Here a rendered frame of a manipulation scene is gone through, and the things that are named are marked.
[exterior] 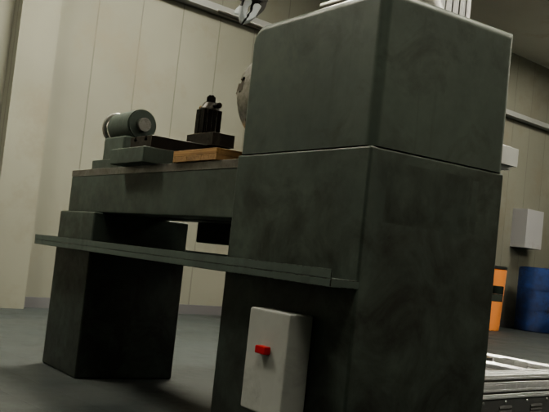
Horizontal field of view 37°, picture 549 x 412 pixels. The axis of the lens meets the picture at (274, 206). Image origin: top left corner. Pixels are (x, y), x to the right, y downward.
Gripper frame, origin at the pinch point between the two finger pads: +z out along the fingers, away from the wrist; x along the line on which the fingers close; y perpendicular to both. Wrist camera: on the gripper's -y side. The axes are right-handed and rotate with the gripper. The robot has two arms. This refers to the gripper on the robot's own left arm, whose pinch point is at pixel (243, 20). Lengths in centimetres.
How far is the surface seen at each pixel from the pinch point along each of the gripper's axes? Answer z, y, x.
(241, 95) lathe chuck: 21.6, -0.3, -9.8
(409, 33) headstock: 13, -72, -9
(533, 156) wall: -345, 479, -674
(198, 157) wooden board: 40.7, 18.6, -14.3
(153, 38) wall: -143, 401, -112
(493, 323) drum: -94, 404, -617
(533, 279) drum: -176, 423, -682
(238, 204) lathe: 57, -16, -16
